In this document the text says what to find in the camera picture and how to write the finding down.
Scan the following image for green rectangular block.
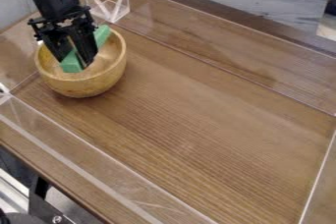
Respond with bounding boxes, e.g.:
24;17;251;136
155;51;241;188
59;25;112;73

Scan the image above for clear acrylic tray wall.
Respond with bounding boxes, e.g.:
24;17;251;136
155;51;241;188
0;0;336;224

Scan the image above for clear acrylic triangular bracket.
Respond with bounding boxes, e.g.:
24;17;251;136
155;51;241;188
85;0;129;24

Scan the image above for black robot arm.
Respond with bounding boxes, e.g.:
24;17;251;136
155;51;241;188
28;0;99;69

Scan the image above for black table leg bracket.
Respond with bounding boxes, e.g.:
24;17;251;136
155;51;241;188
28;177;76;224

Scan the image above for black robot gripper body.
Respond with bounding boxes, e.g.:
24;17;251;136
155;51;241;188
28;5;96;40

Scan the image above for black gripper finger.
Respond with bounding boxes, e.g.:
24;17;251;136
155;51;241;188
69;22;99;69
43;31;72;62

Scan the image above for brown wooden bowl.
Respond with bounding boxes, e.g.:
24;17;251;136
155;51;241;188
35;29;127;98

